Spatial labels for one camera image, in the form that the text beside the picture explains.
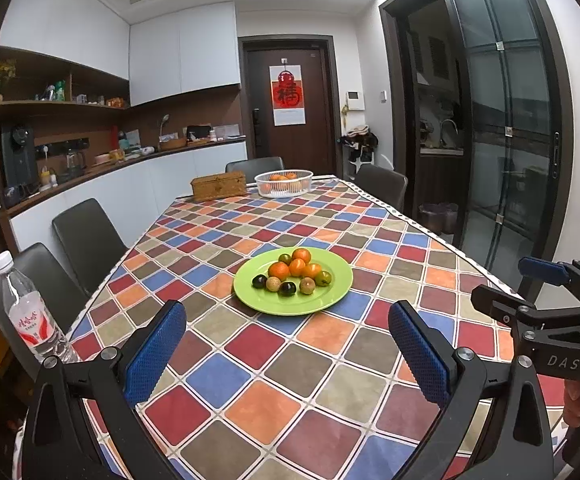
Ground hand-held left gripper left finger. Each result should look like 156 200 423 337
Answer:
22 300 188 480

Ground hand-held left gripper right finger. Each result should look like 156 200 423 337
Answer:
389 301 556 480

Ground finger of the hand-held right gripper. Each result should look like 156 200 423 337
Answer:
518 257 580 306
471 284 580 376

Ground green plate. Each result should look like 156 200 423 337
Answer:
233 247 354 317

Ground trash bin with bag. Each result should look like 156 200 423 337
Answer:
418 202 460 235

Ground dark leather chair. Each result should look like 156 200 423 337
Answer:
225 156 285 179
0 242 88 376
355 165 408 211
52 198 128 296

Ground clear plastic water bottle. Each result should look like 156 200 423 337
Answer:
0 251 78 366

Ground glass sliding door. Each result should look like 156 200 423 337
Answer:
442 0 576 301

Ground white base cabinet counter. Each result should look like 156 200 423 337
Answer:
0 137 248 256

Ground woven wicker box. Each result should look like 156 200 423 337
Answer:
191 171 247 204

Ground glass pitcher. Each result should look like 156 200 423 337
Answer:
64 149 86 178

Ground white rack with clothes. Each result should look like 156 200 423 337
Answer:
339 124 379 178

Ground dark brown door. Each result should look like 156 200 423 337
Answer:
238 35 343 181

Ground black water dispenser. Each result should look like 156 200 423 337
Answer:
0 122 38 188

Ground white wire basket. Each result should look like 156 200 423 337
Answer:
254 169 315 198

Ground black wall socket strip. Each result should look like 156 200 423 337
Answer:
34 136 90 153

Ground red and white wall calendar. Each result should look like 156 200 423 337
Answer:
270 65 307 127

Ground white wall cabinets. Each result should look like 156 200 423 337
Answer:
0 0 238 108

